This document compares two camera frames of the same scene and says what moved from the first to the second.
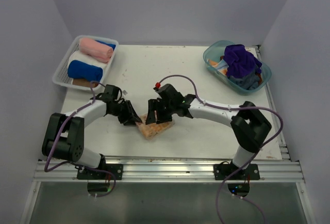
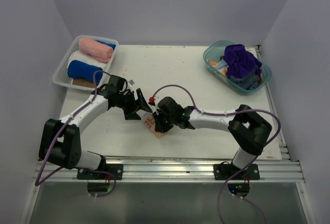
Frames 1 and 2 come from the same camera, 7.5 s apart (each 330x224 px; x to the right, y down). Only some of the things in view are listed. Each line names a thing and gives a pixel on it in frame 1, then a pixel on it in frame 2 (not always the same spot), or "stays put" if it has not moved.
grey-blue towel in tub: x=248 y=82 stays put
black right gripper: x=152 y=107 -> x=160 y=126
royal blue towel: x=79 y=69 stays put
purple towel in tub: x=239 y=63 stays put
